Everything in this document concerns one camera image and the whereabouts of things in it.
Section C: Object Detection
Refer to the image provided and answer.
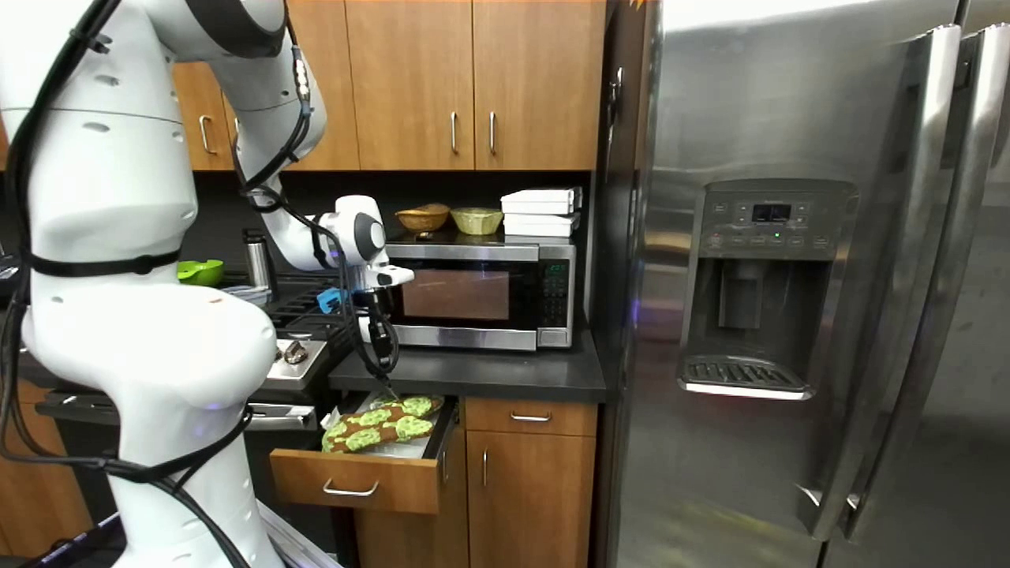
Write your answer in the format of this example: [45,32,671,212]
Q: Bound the brown wooden lower cabinet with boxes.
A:
[0,377,93,562]

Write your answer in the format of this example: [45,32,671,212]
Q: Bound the stainless steel microwave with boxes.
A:
[383,236,577,354]

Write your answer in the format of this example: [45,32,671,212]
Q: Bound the brown wooden lower cabinet door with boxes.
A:
[465,428,600,568]
[351,509,472,568]

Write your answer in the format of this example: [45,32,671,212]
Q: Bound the stainless steel refrigerator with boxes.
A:
[591,0,1010,568]

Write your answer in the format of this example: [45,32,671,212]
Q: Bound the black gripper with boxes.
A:
[344,291,403,377]

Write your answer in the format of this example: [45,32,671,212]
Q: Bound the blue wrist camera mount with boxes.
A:
[313,283,351,318]

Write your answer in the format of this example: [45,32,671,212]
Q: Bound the yellow green wicker basket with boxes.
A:
[452,206,505,240]

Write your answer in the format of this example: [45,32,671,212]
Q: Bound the green brown patterned oven mitt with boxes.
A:
[320,390,444,457]

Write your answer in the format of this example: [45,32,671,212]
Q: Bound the green bowl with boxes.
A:
[172,254,228,291]

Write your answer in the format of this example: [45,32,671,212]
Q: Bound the steel thermos cylinder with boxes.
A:
[241,226,278,297]

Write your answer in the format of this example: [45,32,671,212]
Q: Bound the brown wooden cabinet door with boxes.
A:
[465,428,600,568]
[344,0,480,172]
[285,0,353,172]
[471,0,610,172]
[170,60,241,172]
[351,509,472,568]

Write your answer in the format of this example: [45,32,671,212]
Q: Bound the white flat box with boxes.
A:
[499,186,585,218]
[499,212,577,244]

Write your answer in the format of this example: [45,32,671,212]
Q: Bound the closed wooden drawer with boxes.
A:
[460,398,600,441]

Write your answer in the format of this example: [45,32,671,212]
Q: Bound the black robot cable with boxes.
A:
[0,0,408,568]

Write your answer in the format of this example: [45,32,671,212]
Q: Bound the brown wooden upper cabinet door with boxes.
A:
[170,60,241,172]
[471,0,610,172]
[344,0,480,172]
[285,0,353,172]

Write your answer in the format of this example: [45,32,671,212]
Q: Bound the black gas stove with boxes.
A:
[247,274,367,435]

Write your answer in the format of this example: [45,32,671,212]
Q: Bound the open wooden drawer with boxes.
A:
[264,390,465,516]

